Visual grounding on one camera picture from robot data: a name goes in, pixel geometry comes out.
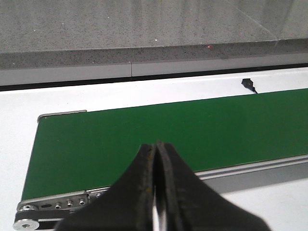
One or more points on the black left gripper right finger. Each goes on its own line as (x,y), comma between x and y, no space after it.
(186,203)

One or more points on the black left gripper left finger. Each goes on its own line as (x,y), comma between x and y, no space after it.
(126,206)

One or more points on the green conveyor belt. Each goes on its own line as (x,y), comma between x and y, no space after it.
(81,151)

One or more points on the grey granite slab left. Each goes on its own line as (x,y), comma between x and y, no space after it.
(48,33)

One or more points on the grey granite slab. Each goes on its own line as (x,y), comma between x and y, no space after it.
(48,33)
(286,20)

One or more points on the grey granite slab right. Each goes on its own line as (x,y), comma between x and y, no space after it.
(286,20)

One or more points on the aluminium conveyor frame rail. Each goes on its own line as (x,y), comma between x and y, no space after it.
(45,213)

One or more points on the black connector with cable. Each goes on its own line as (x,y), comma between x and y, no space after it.
(248,84)

